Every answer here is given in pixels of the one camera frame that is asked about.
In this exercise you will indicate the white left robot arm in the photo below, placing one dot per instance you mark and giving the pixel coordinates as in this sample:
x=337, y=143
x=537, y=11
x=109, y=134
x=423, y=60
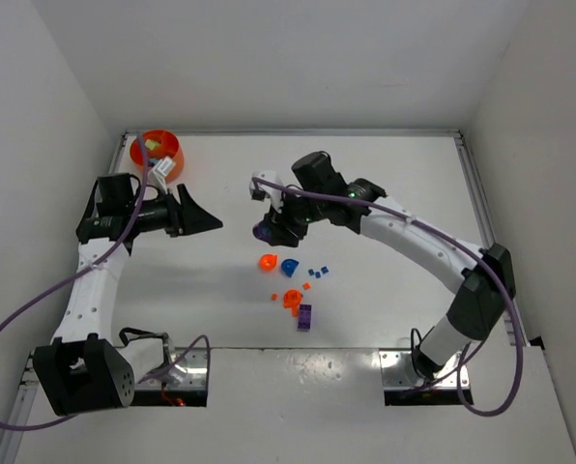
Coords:
x=80, y=370

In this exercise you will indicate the orange divided round container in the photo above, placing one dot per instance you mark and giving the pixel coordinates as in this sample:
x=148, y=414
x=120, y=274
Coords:
x=169, y=146

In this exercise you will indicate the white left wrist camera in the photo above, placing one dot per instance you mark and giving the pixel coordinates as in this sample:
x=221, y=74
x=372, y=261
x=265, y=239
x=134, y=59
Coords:
x=162, y=169

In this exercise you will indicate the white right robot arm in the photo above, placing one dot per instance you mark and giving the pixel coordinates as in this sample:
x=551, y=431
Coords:
x=480, y=279

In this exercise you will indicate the orange round lego piece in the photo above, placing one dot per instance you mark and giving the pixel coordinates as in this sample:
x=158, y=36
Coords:
x=267, y=262
x=292, y=299

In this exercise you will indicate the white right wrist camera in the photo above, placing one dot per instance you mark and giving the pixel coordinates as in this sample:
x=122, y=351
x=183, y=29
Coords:
x=266, y=185

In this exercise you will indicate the lime green lego brick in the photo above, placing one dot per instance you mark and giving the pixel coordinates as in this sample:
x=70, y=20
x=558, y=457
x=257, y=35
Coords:
x=151, y=144

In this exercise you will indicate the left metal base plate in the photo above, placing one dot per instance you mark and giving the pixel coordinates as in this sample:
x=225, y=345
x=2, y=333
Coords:
x=189, y=375

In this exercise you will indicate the aluminium table frame rail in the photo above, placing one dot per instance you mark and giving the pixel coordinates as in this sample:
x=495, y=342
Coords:
x=483, y=216

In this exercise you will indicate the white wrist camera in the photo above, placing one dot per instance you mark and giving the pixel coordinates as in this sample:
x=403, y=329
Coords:
x=162, y=169
x=266, y=185

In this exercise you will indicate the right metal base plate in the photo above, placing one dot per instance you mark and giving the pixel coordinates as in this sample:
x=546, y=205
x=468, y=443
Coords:
x=398, y=373

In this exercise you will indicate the purple rounded flower lego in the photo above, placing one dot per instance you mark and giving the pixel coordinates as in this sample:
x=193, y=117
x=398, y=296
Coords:
x=262, y=232

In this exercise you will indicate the purple 2x4 lego brick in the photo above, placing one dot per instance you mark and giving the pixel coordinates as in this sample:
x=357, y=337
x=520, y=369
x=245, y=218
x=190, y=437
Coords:
x=304, y=318

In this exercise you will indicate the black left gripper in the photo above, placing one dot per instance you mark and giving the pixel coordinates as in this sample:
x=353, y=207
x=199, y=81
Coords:
x=175, y=216

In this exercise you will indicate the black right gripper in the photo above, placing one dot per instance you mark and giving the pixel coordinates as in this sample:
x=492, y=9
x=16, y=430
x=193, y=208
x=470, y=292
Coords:
x=278, y=224

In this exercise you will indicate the blue rounded lego piece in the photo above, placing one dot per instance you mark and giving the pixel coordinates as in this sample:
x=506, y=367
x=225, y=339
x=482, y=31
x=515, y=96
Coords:
x=289, y=266

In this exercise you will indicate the metal base plate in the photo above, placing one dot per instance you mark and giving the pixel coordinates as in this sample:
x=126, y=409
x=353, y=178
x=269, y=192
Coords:
x=398, y=373
x=189, y=375

